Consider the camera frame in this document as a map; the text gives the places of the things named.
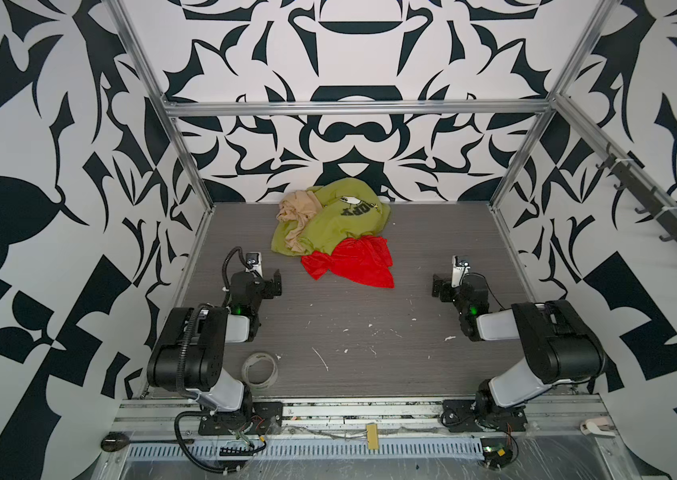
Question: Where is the red cloth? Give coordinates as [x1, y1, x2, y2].
[302, 236, 394, 289]

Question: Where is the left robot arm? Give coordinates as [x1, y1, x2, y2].
[146, 270, 282, 413]

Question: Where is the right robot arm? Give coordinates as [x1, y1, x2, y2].
[431, 273, 607, 417]

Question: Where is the beige cloth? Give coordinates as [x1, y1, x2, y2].
[276, 190, 322, 254]

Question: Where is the clear tape roll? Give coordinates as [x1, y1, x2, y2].
[240, 352, 280, 393]

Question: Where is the green printed t-shirt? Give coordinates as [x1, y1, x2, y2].
[270, 178, 391, 257]

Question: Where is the yellow tag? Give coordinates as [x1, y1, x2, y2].
[365, 423, 379, 452]

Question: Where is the small circuit board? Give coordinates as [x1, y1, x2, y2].
[480, 437, 518, 471]

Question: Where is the black round knob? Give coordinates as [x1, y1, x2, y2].
[100, 432, 130, 453]

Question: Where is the black corrugated cable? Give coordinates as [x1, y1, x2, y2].
[220, 245, 254, 293]

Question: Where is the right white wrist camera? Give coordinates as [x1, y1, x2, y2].
[450, 255, 470, 288]

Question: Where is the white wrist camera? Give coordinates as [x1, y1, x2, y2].
[450, 255, 470, 288]
[244, 252, 262, 278]

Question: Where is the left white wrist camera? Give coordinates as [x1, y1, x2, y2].
[244, 252, 262, 278]

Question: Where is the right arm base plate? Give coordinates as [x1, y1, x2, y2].
[439, 399, 527, 433]

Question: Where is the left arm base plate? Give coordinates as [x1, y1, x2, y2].
[198, 402, 284, 436]

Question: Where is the white slotted cable duct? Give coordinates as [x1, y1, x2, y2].
[128, 437, 484, 461]

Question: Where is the black wall hook rack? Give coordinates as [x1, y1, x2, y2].
[597, 142, 677, 244]

